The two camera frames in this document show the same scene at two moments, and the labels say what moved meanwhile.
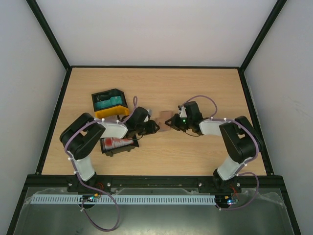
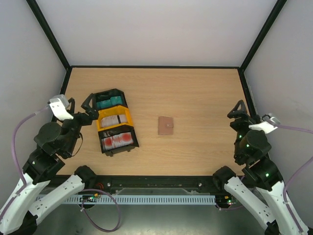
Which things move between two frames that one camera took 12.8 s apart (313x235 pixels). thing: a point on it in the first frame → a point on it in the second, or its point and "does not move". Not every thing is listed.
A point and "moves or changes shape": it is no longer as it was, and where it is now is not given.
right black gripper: x=175 y=122 → x=241 y=121
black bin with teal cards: x=108 y=99 does not move
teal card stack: x=115 y=100 does not move
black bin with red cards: x=109 y=145 does not move
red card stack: x=110 y=143 does not move
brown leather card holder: x=165 y=116 moves or changes shape
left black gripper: x=151 y=128 → x=93 y=113
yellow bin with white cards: x=118 y=110 does not move
